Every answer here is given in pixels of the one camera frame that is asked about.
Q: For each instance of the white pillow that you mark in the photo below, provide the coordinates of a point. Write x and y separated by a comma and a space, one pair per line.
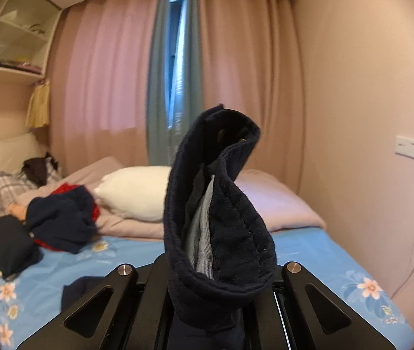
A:
135, 192

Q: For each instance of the grey-green curtain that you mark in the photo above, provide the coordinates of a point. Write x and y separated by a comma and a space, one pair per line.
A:
175, 92

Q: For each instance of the navy blue jacket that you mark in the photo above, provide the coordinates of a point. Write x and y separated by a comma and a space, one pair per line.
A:
219, 262

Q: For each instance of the lilac folded quilt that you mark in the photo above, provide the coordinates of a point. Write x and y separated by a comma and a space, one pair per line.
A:
278, 206

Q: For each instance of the black garment on blanket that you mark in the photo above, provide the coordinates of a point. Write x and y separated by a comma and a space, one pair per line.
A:
40, 170

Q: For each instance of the yellow hanging cloth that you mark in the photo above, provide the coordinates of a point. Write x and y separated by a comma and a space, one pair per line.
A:
38, 107

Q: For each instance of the dark navy folded garment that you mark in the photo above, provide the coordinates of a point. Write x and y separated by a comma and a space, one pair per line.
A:
18, 251

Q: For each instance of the light blue floral bedsheet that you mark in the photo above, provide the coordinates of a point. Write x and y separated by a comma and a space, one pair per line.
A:
33, 298

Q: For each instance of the pink curtain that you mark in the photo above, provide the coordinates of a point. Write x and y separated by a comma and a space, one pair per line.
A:
250, 62

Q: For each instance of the white wall shelf unit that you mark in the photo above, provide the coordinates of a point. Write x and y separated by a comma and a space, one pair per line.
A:
27, 28

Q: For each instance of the navy and red clothes pile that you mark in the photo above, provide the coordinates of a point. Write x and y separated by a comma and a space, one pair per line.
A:
64, 221

